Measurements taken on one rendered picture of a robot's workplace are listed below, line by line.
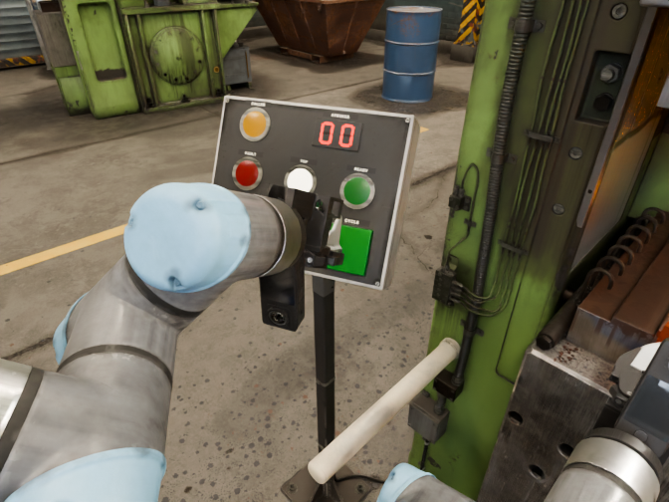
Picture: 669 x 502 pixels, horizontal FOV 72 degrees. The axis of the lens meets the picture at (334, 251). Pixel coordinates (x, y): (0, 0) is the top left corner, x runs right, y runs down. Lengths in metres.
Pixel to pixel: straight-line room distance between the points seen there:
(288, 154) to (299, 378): 1.23
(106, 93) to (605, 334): 4.88
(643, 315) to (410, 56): 4.59
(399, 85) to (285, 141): 4.49
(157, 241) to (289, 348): 1.69
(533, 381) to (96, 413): 0.64
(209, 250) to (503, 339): 0.83
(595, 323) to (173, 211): 0.61
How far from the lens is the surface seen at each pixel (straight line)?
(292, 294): 0.50
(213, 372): 1.95
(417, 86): 5.26
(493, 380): 1.14
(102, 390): 0.31
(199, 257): 0.30
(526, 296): 0.97
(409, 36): 5.14
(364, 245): 0.73
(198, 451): 1.74
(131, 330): 0.35
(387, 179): 0.73
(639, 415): 0.57
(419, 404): 1.30
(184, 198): 0.31
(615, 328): 0.76
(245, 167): 0.82
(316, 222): 0.50
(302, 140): 0.79
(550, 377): 0.77
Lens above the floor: 1.42
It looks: 34 degrees down
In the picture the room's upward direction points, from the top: straight up
